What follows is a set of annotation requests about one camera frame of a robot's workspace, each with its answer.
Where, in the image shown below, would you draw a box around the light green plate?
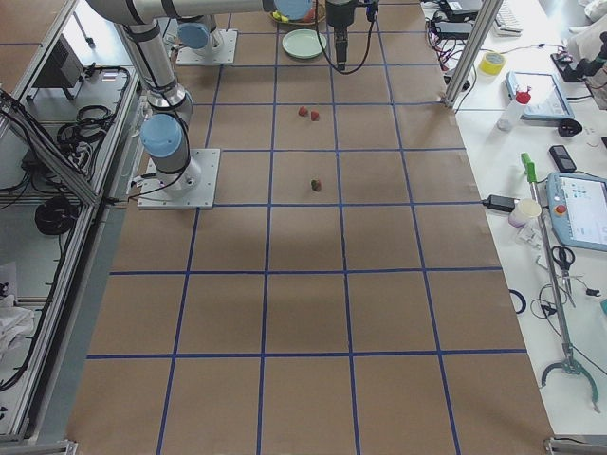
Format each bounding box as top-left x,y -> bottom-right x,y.
282,29 -> 326,60

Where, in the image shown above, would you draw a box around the woven wicker basket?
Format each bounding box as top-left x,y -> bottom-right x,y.
269,9 -> 315,26

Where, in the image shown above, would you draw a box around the yellow banana bunch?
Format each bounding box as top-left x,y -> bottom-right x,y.
271,11 -> 290,24

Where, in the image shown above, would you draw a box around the black laptop power brick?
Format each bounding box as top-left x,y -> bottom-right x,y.
432,22 -> 473,40

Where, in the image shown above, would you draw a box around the yellow tape roll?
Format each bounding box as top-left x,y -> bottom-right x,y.
478,51 -> 506,76

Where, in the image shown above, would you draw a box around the clear bottle red cap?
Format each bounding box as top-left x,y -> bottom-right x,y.
496,88 -> 531,132

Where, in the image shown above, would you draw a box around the blue teach pendant far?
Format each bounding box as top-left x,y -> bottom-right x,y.
505,71 -> 575,122

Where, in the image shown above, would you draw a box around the blue teach pendant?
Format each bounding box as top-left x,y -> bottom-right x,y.
505,71 -> 575,122
545,173 -> 606,251

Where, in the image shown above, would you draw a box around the black power adapter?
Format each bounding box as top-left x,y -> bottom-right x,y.
482,194 -> 519,213

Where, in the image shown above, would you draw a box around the black small bowl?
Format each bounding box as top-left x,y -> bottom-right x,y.
558,118 -> 583,138

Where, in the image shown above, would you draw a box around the white paper cup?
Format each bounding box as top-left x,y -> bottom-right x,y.
507,199 -> 542,228

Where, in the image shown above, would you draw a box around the black phone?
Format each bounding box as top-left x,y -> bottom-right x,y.
549,145 -> 577,173

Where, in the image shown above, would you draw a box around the blue teach pendant near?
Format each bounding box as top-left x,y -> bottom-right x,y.
545,173 -> 606,251

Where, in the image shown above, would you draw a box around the black scissors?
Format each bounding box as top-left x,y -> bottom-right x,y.
551,246 -> 576,307

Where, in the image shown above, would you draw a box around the long reach grabber tool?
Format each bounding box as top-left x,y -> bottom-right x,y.
521,153 -> 600,413

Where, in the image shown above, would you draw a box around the aluminium frame post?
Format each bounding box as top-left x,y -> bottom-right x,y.
443,0 -> 503,108

